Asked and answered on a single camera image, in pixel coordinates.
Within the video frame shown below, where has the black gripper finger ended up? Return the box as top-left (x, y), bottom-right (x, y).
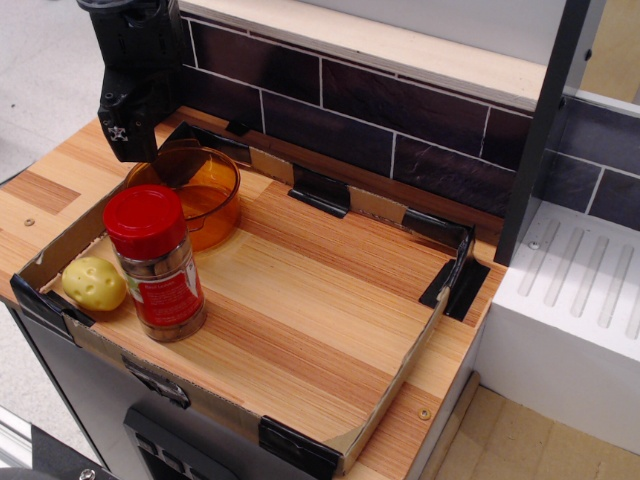
top-left (98, 107), bottom-right (157, 163)

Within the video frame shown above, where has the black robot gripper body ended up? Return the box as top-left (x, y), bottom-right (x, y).
top-left (78, 1), bottom-right (182, 120)

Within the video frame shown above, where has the red-lidded basil spice bottle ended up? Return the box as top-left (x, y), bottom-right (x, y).
top-left (103, 184), bottom-right (206, 342)

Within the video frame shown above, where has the cardboard fence with black tape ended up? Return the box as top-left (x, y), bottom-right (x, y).
top-left (1, 123), bottom-right (504, 479)

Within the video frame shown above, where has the orange transparent plastic bowl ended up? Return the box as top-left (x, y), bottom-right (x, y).
top-left (125, 140), bottom-right (241, 252)

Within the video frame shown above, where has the yellow toy potato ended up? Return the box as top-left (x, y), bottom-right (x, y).
top-left (62, 257), bottom-right (127, 311)

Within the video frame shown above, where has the light wooden shelf board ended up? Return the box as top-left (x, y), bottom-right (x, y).
top-left (180, 1), bottom-right (547, 111)

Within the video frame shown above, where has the black toy oven panel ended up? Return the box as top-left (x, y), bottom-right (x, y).
top-left (122, 404), bottom-right (261, 480)

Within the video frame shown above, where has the white toy sink drainer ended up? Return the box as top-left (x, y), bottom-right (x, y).
top-left (477, 199), bottom-right (640, 416)

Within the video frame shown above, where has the dark shelf support post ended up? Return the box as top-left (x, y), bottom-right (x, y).
top-left (494, 1), bottom-right (590, 266)

